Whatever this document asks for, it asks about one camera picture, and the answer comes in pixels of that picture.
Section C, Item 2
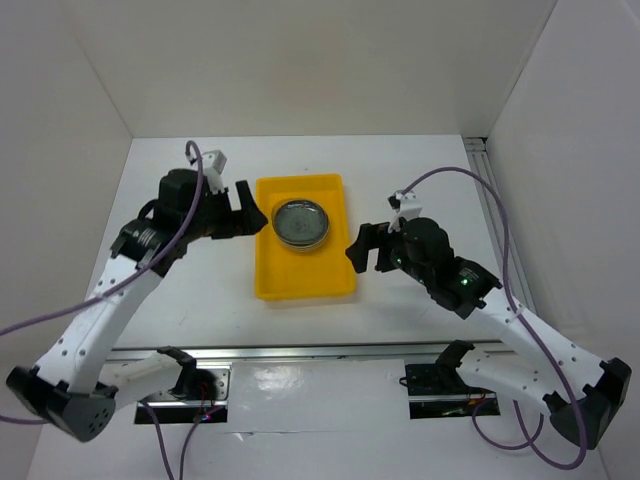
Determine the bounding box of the aluminium front rail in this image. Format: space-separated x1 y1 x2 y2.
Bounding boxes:
109 339 506 362

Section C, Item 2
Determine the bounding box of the yellow plastic bin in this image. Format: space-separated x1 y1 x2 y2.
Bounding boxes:
255 174 356 301

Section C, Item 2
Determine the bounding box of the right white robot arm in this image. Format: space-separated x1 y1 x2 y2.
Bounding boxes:
346 218 632 450

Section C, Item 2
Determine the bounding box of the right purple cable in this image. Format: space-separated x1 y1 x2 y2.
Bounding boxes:
399 167 589 469

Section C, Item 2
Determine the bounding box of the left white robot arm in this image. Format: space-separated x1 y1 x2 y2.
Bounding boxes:
6 169 267 443

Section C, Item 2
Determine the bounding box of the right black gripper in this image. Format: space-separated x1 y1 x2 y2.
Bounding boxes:
344 221 432 286

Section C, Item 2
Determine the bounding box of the clear glass plate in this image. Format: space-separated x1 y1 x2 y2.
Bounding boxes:
271 198 330 252

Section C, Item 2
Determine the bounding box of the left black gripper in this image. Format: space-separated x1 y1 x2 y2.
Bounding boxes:
182 179 267 242

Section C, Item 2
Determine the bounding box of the aluminium side rail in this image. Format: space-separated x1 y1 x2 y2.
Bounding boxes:
462 137 535 309

